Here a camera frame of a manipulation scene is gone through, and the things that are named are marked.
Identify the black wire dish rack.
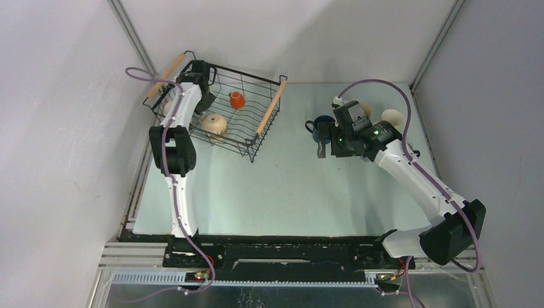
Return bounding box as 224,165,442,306
142,51,289,163

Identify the right wooden rack handle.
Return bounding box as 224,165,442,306
255,80,287,135

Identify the left wooden rack handle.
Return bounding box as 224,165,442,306
146,53,185,99

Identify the cream speckled mug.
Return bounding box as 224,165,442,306
200,113,228,143

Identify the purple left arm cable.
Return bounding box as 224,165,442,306
114,66,216,304

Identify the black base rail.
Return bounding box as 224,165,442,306
162,234,409,282

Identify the orange cup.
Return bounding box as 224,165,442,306
229,91,246,109

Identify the wooden rack handle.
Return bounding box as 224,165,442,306
146,53,185,99
255,80,287,135

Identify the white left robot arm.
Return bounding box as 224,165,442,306
149,60,215,267

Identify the grey cable duct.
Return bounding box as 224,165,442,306
109,271,377,288

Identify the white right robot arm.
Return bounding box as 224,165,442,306
314,101,486,268

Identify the dark blue mug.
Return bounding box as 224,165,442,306
305,115,336,142

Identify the white ribbed mug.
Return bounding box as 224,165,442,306
163,100,174,116

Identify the floral painted ceramic mug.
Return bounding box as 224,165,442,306
361,102,373,119

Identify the pale yellow mug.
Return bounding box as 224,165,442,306
381,109,405,130

